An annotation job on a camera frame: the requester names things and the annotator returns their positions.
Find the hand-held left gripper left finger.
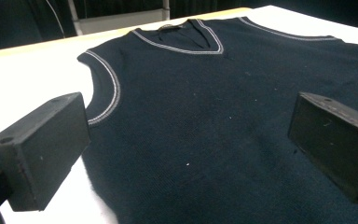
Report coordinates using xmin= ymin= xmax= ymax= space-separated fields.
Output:
xmin=0 ymin=91 xmax=91 ymax=213

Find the navy knit vest white trim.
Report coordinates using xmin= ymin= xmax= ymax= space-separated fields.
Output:
xmin=76 ymin=17 xmax=358 ymax=224

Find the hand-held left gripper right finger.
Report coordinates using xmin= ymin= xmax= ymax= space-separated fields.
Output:
xmin=287 ymin=91 xmax=358 ymax=205

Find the dark curtain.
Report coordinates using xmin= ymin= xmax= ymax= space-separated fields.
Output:
xmin=0 ymin=0 xmax=358 ymax=52

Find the thin white cable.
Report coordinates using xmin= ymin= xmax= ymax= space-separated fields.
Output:
xmin=45 ymin=0 xmax=66 ymax=39

